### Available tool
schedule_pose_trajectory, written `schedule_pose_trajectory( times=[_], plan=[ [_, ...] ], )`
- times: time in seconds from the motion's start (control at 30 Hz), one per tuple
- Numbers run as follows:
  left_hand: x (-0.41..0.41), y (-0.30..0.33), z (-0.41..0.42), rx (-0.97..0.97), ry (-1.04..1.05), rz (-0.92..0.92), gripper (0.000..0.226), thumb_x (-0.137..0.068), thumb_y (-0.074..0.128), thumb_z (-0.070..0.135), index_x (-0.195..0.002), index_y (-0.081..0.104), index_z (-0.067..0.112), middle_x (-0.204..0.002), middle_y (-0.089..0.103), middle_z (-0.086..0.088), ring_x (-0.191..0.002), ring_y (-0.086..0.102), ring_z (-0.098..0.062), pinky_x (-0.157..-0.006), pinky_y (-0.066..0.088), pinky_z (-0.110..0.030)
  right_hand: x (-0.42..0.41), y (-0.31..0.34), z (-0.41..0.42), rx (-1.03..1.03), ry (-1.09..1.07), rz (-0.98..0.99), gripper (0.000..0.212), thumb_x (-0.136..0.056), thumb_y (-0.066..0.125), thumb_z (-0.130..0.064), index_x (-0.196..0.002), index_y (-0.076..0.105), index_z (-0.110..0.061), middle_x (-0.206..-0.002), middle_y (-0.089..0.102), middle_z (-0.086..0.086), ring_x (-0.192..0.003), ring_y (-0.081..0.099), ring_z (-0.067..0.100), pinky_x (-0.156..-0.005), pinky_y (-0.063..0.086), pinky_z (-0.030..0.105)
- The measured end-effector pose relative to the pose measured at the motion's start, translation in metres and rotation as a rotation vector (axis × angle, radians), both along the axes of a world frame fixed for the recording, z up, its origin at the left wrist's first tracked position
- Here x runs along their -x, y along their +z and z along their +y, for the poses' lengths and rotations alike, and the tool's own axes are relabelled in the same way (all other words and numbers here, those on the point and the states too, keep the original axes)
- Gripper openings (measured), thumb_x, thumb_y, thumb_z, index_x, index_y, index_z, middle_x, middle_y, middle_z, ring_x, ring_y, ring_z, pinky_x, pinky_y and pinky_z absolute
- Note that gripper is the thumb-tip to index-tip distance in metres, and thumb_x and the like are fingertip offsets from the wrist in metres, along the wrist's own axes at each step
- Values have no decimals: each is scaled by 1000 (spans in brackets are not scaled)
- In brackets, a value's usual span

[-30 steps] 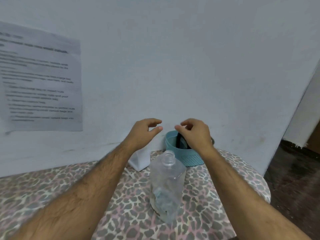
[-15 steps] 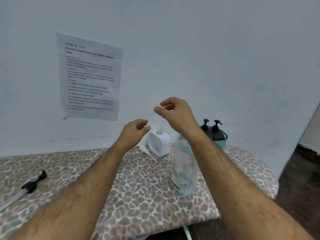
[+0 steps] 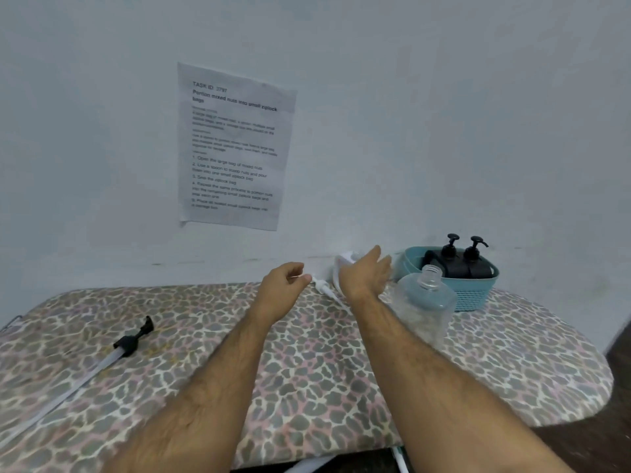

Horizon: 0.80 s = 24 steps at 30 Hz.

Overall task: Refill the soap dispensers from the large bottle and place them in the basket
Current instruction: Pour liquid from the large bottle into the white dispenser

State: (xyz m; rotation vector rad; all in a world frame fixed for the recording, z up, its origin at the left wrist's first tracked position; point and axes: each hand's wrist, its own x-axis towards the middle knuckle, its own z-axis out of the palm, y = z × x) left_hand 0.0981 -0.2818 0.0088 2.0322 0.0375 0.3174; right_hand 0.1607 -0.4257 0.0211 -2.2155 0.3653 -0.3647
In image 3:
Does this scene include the white square soap dispenser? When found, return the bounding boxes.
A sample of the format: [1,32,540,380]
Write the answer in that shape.
[333,250,368,291]

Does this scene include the person's left hand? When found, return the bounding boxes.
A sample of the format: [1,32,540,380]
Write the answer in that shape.
[251,261,313,326]

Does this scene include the person's right forearm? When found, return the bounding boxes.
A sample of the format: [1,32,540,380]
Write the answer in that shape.
[350,290,575,473]

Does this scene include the teal plastic basket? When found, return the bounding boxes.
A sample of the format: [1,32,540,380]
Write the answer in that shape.
[392,246,500,313]

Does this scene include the person's left forearm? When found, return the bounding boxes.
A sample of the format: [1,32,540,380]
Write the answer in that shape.
[101,312,277,473]

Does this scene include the black pump with long tube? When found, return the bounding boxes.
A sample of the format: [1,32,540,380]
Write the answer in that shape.
[0,315,155,449]

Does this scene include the transparent bottle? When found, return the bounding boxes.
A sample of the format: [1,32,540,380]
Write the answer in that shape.
[389,264,459,350]

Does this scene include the white ironing board legs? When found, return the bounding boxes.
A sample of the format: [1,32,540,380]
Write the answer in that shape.
[283,445,410,473]

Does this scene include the small white pump head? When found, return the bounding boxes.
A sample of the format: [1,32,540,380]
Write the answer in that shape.
[291,273,351,309]

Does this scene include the person's right hand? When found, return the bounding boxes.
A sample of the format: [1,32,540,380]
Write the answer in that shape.
[337,244,394,304]

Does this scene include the leopard print ironing board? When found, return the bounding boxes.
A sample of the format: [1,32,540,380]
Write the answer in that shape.
[0,282,615,473]

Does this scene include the printed paper sheet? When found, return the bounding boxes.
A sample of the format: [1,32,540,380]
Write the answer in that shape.
[177,62,298,232]

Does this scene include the black square dispenser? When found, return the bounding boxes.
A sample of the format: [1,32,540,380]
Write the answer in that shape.
[421,250,467,279]
[463,258,496,280]

